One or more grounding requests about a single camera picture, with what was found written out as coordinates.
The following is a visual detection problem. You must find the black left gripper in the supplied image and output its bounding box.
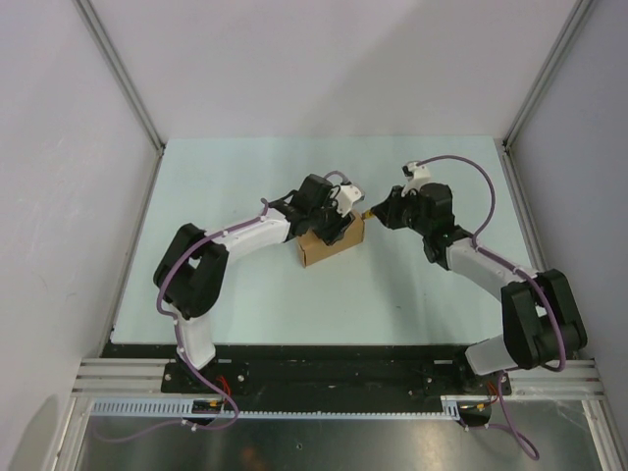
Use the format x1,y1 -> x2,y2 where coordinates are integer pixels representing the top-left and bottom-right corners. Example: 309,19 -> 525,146
308,191 -> 353,245

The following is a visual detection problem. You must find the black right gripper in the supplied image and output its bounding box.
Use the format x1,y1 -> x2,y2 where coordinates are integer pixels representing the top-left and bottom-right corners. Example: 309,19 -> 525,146
372,184 -> 431,236

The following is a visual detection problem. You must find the brown cardboard express box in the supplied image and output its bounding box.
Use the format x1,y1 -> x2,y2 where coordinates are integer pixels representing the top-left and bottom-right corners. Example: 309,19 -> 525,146
296,211 -> 365,268

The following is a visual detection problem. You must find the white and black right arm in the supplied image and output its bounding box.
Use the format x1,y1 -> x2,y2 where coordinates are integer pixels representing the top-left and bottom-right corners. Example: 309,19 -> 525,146
369,183 -> 588,393

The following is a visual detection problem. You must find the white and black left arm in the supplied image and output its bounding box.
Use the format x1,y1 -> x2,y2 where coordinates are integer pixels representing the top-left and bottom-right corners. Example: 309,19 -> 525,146
153,174 -> 364,393

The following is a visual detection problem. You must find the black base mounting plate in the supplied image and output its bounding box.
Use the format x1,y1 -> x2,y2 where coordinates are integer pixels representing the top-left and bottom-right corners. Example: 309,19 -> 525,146
101,343 -> 510,407

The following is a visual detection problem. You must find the shiny metal front plate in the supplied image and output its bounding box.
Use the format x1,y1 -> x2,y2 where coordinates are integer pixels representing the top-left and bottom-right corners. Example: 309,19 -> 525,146
77,401 -> 603,470

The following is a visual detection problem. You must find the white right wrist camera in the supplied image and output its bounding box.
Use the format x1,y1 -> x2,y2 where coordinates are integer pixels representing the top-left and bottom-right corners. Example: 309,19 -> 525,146
401,162 -> 432,197

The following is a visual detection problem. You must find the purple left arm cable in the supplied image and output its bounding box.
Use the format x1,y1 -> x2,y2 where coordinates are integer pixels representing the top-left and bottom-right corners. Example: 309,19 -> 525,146
91,170 -> 347,442

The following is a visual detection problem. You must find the aluminium frame post right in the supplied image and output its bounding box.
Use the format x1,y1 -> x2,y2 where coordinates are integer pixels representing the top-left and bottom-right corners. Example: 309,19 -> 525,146
500,0 -> 595,153

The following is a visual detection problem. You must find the aluminium frame post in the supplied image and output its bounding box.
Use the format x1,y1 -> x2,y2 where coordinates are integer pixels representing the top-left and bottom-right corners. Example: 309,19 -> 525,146
72,0 -> 166,156
500,0 -> 595,153

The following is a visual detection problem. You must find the white slotted cable duct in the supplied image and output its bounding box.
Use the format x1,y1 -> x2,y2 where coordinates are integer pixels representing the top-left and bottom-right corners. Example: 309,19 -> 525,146
91,397 -> 460,421

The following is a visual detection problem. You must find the aluminium frame post left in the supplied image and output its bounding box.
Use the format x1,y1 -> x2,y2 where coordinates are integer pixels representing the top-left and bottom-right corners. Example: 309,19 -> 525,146
72,0 -> 166,156

